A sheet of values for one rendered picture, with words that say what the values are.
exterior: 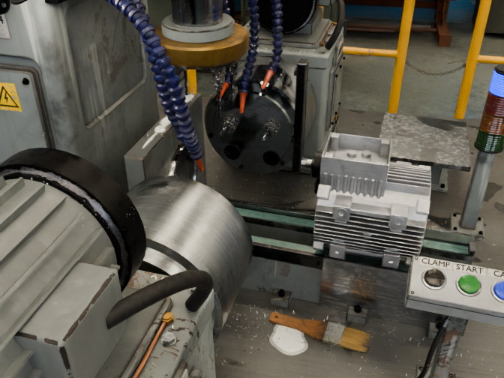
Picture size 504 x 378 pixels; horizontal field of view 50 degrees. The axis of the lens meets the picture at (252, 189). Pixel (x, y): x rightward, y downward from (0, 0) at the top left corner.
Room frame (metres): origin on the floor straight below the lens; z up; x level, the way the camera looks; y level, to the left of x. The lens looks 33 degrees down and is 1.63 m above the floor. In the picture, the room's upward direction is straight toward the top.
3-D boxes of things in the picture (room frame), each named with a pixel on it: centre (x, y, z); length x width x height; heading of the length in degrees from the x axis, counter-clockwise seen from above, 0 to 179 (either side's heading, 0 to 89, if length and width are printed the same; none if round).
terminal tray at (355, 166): (0.88, -0.20, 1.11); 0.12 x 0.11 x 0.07; 74
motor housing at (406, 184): (0.87, -0.24, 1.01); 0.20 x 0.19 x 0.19; 74
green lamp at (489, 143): (1.09, -0.54, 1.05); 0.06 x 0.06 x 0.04
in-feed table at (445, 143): (1.35, -0.48, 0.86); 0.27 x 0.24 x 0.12; 164
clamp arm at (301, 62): (1.05, -0.10, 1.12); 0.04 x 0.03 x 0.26; 74
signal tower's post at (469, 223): (1.09, -0.54, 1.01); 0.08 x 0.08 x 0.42; 74
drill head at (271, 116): (1.27, -0.04, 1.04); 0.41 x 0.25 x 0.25; 164
